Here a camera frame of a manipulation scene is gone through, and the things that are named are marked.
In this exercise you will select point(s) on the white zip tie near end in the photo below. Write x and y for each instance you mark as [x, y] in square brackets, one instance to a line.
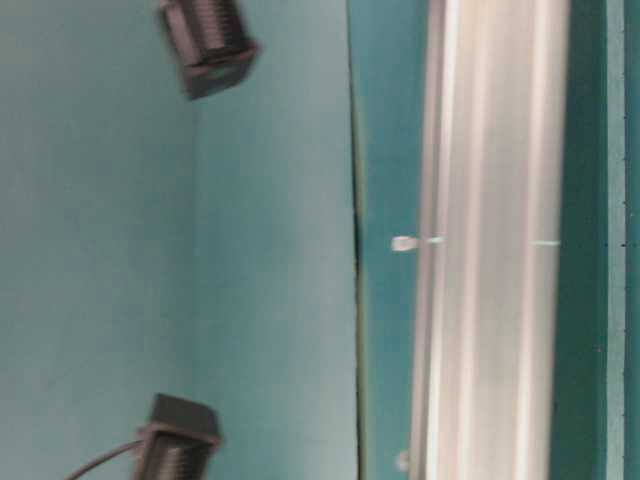
[402, 461]

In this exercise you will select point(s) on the white zip tie loop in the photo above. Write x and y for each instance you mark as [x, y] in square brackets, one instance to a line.
[404, 243]

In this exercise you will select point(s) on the large aluminium extrusion rail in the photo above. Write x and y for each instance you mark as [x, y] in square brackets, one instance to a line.
[489, 239]

